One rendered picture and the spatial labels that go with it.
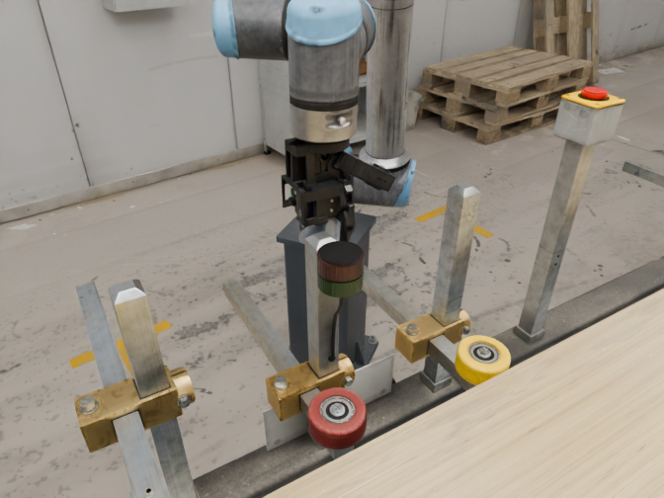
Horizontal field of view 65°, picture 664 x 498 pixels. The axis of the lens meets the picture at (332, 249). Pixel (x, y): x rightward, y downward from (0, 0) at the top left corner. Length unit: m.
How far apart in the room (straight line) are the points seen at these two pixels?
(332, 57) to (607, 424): 0.59
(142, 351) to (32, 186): 2.80
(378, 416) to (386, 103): 0.80
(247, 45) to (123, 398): 0.51
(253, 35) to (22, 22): 2.48
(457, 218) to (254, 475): 0.53
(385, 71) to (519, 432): 0.93
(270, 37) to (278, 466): 0.67
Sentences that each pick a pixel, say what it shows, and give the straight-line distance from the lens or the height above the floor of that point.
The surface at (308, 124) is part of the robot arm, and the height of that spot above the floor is 1.25.
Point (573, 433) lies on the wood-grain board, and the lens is 0.79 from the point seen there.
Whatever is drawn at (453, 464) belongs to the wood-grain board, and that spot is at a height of 0.90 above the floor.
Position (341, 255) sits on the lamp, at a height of 1.11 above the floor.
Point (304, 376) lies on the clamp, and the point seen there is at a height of 0.87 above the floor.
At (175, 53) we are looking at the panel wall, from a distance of 3.44.
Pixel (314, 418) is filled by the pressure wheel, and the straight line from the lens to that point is 0.73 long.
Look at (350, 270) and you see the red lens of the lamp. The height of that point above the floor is 1.11.
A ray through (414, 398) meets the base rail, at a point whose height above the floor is 0.70.
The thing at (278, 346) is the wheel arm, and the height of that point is 0.86.
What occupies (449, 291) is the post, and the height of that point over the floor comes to 0.94.
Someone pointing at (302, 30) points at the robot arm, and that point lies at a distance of 0.65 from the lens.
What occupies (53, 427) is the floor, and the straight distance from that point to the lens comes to 2.10.
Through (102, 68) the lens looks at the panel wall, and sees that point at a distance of 3.32.
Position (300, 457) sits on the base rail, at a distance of 0.94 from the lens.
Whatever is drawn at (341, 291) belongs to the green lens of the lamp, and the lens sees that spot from 0.65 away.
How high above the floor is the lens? 1.47
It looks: 33 degrees down
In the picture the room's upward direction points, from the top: straight up
